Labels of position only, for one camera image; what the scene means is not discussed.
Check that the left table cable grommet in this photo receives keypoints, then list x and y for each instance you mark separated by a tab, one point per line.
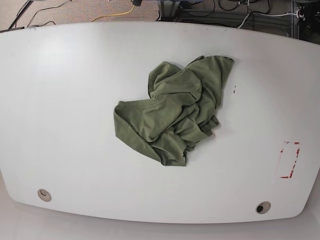
44	195

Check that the red tape rectangle marking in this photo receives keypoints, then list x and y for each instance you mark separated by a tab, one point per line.
287	161

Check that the olive green t-shirt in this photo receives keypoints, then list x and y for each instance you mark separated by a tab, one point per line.
179	111

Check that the metal frame rack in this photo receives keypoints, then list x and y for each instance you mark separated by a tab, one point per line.
170	11

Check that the table cable grommet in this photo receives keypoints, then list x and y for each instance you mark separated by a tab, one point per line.
44	195
263	207

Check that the right table cable grommet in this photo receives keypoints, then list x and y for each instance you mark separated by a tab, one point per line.
263	207

